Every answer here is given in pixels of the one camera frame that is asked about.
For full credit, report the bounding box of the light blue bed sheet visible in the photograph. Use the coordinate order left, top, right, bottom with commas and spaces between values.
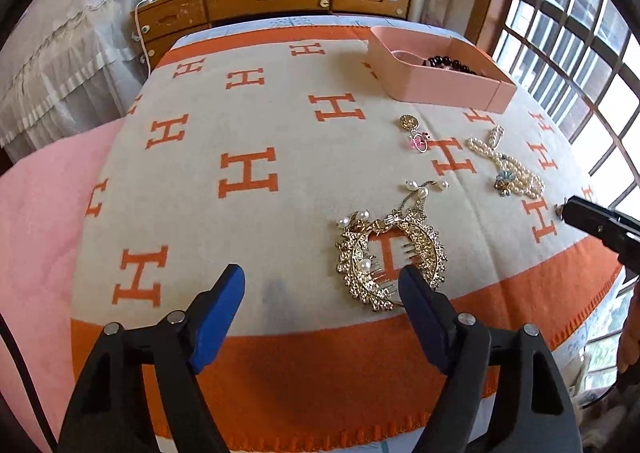
171, 14, 464, 49

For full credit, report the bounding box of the gold pink charm keyring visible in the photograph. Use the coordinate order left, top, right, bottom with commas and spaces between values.
398, 114, 431, 153

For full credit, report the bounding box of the wooden desk with drawers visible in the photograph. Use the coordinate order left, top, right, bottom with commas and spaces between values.
136, 0, 411, 66

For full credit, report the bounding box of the black bead bracelet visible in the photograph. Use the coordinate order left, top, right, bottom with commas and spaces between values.
424, 54, 478, 78

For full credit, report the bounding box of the pink quilt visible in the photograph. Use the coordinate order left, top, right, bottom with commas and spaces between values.
0, 121, 122, 433

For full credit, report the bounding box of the blue flower earring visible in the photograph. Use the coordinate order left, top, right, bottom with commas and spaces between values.
494, 169, 515, 196

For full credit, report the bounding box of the lace covered piano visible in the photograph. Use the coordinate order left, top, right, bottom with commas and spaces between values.
1, 0, 146, 162

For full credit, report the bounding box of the orange beige H-pattern blanket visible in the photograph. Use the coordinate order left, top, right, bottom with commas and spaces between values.
70, 26, 620, 451

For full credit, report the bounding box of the long pearl necklace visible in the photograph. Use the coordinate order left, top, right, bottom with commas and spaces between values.
466, 124, 546, 201

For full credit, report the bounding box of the gold rhinestone hair comb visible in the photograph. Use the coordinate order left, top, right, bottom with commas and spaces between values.
335, 180, 448, 312

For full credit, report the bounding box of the pink jewelry tray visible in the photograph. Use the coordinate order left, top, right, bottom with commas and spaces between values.
367, 26, 516, 114

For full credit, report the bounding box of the barred window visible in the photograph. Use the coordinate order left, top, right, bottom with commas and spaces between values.
491, 0, 640, 399

